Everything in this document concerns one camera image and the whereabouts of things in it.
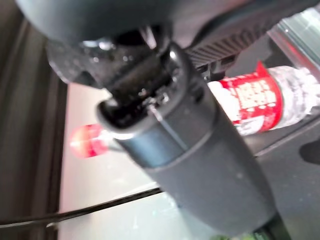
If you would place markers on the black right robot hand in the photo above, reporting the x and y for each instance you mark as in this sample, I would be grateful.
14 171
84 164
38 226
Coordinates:
200 162

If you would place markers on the clear water bottle red label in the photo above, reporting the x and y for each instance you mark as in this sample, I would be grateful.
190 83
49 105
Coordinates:
252 100

